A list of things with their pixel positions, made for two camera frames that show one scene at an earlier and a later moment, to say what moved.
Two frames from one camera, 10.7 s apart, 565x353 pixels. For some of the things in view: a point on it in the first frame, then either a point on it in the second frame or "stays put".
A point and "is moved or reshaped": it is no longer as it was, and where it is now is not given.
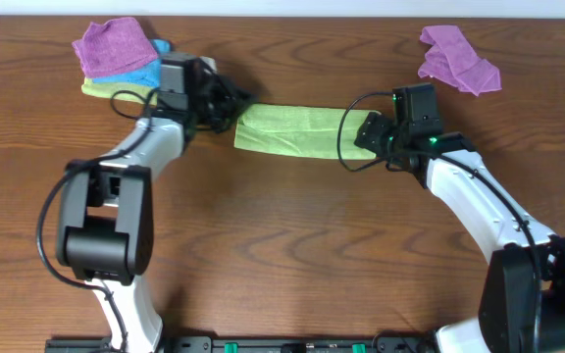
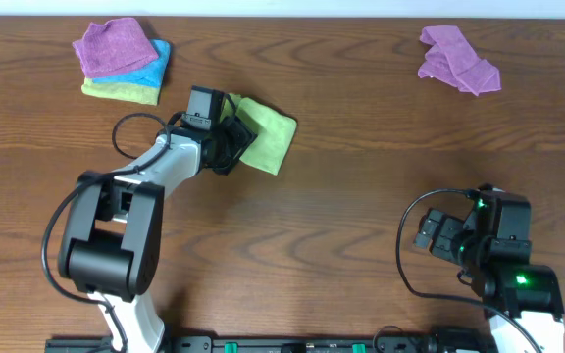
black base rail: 257,344 stays put
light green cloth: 301,131 is moved or reshaped
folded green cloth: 107,89 stays put
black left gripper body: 224,103 to 236,137
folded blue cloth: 146,74 stays put
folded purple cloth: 114,45 stays put
